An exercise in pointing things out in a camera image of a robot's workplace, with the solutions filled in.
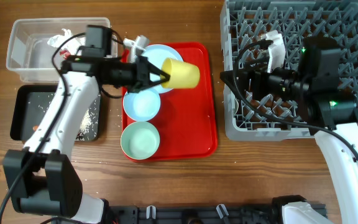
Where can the light blue plate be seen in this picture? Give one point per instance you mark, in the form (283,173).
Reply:
(156,55)

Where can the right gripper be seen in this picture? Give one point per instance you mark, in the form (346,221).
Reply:
(257,77)

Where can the clear plastic bin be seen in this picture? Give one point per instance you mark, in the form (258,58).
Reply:
(29,54)

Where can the grey dishwasher rack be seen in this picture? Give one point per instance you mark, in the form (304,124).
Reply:
(243,22)

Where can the white rice pile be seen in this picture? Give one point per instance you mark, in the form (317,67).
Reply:
(88,127)

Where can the white napkin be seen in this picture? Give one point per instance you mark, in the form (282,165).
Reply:
(71,46)

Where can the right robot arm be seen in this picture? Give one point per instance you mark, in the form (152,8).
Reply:
(330,114)

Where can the light blue bowl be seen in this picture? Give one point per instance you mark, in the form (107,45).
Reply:
(142,106)

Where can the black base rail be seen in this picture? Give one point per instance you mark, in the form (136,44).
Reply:
(256,213)

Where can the black waste tray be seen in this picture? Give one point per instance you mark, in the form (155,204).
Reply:
(32,103)

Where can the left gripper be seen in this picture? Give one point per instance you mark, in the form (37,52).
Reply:
(145,68)

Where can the red serving tray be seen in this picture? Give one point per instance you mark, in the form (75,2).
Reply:
(186,120)

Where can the yellow plastic cup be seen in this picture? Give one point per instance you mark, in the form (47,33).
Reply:
(183,75)

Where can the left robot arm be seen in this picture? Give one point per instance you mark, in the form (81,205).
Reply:
(40,177)

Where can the light green bowl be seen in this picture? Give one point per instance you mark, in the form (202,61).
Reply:
(140,140)

